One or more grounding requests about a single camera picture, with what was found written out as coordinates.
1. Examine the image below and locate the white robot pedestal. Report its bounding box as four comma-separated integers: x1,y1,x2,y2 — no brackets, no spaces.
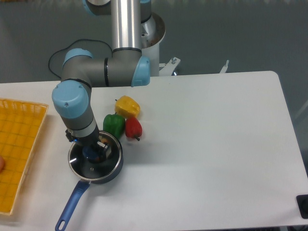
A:
141,13,180,77

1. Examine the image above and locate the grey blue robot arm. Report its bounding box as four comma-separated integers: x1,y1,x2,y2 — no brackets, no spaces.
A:
52,0,152,162

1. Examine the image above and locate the black cable on floor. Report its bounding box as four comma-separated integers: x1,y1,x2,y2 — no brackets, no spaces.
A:
48,38,114,79

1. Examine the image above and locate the yellow bell pepper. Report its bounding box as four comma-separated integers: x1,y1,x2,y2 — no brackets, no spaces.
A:
115,95,141,118

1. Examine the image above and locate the knotted bread roll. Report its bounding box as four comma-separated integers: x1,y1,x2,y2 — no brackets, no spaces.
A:
97,138,109,161

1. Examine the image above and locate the glass pot lid blue knob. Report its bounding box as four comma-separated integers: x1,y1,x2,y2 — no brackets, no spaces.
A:
68,130,124,184

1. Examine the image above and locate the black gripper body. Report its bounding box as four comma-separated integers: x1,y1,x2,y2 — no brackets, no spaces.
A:
69,128,99,147

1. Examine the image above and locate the black device at table edge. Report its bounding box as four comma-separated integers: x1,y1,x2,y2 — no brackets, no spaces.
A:
296,194,308,219

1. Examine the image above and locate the red bell pepper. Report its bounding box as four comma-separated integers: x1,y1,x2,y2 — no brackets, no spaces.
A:
125,117,142,141

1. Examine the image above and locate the dark pot blue handle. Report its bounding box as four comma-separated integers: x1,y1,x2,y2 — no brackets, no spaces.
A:
55,130,124,231

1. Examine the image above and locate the green bell pepper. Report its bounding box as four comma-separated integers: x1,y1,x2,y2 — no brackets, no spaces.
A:
103,114,126,139

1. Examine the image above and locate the yellow plastic basket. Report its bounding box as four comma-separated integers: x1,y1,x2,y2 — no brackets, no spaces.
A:
0,98,49,216

